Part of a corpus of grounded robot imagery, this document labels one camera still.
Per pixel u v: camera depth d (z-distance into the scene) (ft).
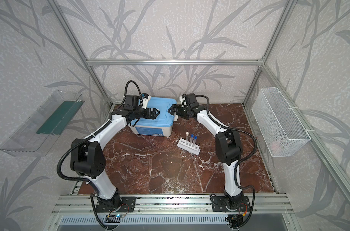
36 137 2.10
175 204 2.47
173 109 2.73
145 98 2.63
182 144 3.05
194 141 2.83
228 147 1.75
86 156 1.56
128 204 2.37
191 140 2.83
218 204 2.39
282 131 2.00
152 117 2.64
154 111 2.71
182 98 2.86
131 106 2.28
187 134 2.77
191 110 2.37
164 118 2.92
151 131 3.08
